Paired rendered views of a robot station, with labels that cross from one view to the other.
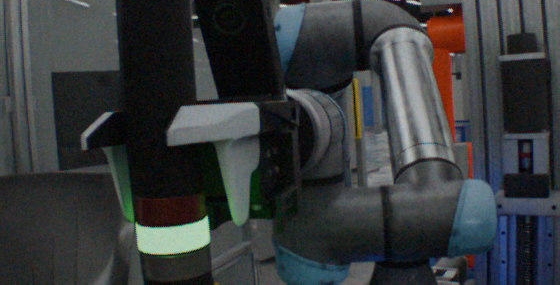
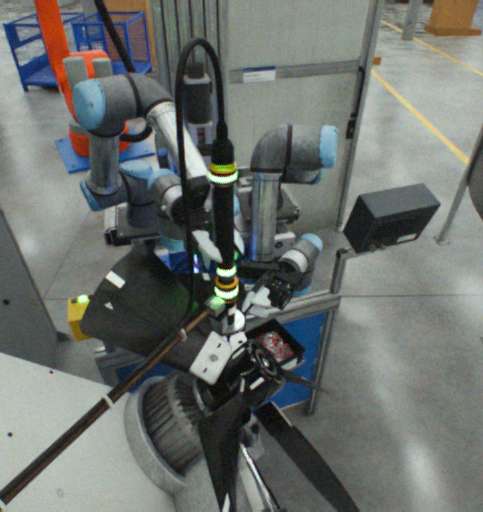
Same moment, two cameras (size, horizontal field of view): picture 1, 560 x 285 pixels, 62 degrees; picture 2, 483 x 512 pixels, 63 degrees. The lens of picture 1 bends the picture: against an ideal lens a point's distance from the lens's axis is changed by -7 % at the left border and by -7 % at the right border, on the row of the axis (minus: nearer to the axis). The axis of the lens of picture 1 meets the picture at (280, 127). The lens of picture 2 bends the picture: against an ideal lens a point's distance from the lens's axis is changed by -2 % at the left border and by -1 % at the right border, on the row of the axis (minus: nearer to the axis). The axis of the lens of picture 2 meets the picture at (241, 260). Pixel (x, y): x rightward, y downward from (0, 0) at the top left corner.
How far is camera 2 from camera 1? 0.64 m
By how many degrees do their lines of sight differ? 55
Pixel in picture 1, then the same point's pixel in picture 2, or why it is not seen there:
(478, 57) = (167, 74)
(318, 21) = (115, 98)
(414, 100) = (191, 155)
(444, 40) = not seen: outside the picture
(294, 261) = (177, 243)
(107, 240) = (164, 272)
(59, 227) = (149, 276)
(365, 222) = not seen: hidden behind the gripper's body
